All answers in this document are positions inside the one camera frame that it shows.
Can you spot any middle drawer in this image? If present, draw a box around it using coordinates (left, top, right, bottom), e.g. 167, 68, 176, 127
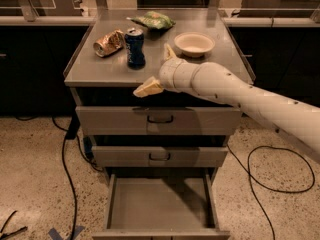
92, 146, 227, 168

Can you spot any open bottom drawer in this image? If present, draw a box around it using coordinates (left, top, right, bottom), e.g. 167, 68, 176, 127
92, 170, 230, 240

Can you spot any grey drawer cabinet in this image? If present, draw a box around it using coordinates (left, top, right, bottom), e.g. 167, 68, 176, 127
63, 7, 257, 240

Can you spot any black tool on floor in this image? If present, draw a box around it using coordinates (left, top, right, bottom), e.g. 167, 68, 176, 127
0, 210, 28, 240

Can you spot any green chip bag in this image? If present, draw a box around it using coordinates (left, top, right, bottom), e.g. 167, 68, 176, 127
128, 11, 176, 30

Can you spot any black cable floor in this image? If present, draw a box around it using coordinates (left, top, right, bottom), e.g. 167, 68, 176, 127
227, 144, 316, 240
14, 115, 103, 240

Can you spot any crushed gold can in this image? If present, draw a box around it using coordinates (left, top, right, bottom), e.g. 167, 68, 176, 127
93, 29, 125, 58

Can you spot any black cable right floor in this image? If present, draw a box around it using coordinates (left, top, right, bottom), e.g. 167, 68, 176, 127
227, 144, 316, 240

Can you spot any blue pepsi can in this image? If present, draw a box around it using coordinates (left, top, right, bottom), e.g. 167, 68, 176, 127
125, 28, 145, 68

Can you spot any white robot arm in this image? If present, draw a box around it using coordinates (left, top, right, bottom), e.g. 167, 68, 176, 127
134, 46, 320, 163

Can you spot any white bowl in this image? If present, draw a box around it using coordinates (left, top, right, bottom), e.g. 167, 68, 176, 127
174, 32, 215, 58

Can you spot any black cable left floor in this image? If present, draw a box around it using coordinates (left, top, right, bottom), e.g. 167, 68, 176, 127
14, 115, 103, 240

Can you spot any top drawer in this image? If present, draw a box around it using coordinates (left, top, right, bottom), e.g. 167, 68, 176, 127
76, 106, 241, 135

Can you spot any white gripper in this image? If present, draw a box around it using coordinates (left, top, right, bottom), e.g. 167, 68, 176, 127
133, 43, 199, 98

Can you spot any blue tape cross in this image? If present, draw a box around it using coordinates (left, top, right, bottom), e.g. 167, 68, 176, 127
48, 225, 85, 240

